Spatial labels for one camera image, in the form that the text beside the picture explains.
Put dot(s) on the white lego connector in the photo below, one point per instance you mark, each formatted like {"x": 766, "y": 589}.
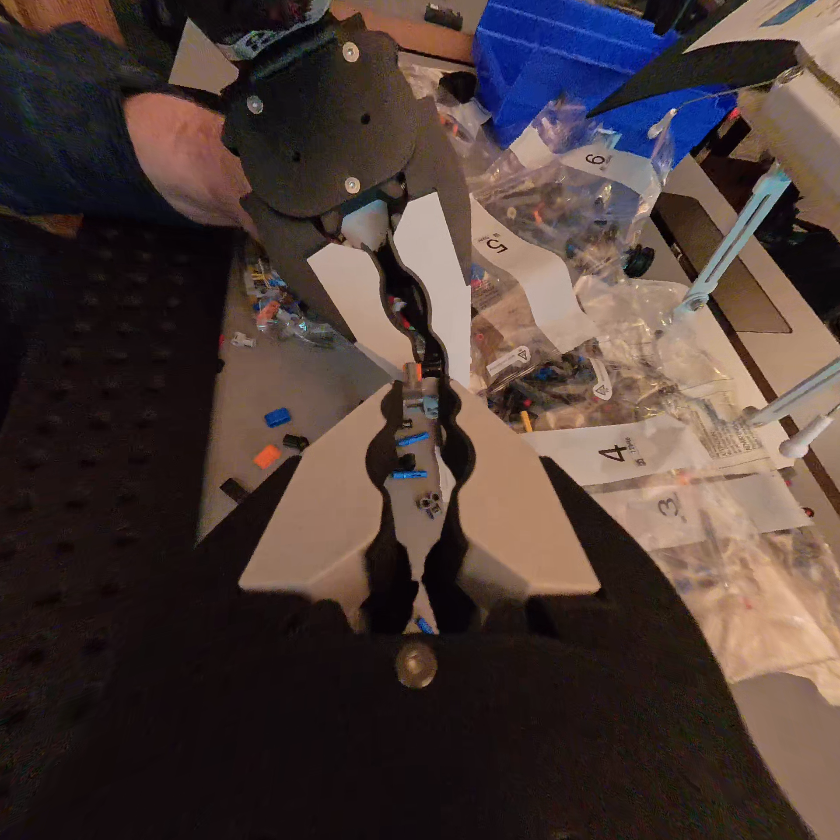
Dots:
{"x": 243, "y": 339}

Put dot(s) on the small open parts bag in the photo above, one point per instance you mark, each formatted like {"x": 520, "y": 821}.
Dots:
{"x": 282, "y": 315}

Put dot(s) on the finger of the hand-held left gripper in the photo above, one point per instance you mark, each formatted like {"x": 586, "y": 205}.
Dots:
{"x": 443, "y": 275}
{"x": 348, "y": 289}

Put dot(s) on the blue lego pin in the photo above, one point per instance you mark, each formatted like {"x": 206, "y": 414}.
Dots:
{"x": 410, "y": 474}
{"x": 413, "y": 438}

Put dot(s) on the white rod with ball end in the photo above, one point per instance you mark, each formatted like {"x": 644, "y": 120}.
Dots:
{"x": 797, "y": 446}

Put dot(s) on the person's left hand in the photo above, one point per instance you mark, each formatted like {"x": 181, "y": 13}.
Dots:
{"x": 184, "y": 164}

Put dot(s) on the blue plastic bin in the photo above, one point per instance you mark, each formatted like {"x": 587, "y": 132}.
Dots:
{"x": 558, "y": 52}

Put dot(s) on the blue lego bush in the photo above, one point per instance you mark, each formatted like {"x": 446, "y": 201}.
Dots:
{"x": 425, "y": 625}

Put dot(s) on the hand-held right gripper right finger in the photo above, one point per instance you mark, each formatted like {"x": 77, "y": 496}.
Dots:
{"x": 525, "y": 525}

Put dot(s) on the person's left forearm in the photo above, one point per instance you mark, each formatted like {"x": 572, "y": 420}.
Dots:
{"x": 65, "y": 118}

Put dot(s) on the orange lego tile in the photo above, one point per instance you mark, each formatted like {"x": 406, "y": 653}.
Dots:
{"x": 266, "y": 456}

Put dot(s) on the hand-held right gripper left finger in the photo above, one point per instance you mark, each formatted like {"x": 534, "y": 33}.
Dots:
{"x": 308, "y": 525}

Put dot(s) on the dark perforated panel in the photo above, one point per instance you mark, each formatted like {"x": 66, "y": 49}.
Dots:
{"x": 98, "y": 426}

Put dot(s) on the empty clear plastic bag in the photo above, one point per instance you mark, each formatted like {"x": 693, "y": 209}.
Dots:
{"x": 656, "y": 341}

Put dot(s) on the black pointed panel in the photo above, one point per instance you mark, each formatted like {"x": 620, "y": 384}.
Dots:
{"x": 709, "y": 65}

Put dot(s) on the small grey Lego assembly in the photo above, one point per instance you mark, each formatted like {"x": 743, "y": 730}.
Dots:
{"x": 431, "y": 405}

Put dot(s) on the light blue slotted bar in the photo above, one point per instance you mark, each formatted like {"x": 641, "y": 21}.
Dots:
{"x": 800, "y": 394}
{"x": 735, "y": 243}

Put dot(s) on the clear lego parts bag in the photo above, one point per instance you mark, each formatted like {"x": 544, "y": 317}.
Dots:
{"x": 525, "y": 262}
{"x": 610, "y": 164}
{"x": 590, "y": 453}
{"x": 722, "y": 590}

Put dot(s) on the white rounded container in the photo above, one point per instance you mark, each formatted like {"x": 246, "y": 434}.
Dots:
{"x": 800, "y": 118}

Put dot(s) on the black angled lego connector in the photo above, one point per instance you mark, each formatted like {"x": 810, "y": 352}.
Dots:
{"x": 295, "y": 442}

